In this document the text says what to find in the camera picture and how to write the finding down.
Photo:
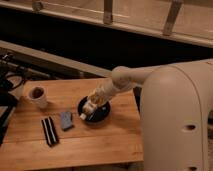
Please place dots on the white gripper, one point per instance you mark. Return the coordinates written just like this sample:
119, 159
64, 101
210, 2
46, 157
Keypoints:
98, 96

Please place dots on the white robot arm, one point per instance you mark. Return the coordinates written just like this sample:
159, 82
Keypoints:
121, 79

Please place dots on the black ceramic bowl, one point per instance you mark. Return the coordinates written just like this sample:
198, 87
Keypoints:
100, 114

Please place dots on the blue-grey sponge block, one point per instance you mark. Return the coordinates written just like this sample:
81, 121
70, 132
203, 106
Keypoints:
66, 120

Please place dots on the black striped rectangular pack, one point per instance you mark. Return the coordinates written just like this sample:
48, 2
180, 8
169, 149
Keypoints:
49, 131

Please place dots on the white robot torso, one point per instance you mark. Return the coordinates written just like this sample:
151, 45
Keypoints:
176, 101

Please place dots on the black equipment with cables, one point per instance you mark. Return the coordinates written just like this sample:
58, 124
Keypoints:
8, 83

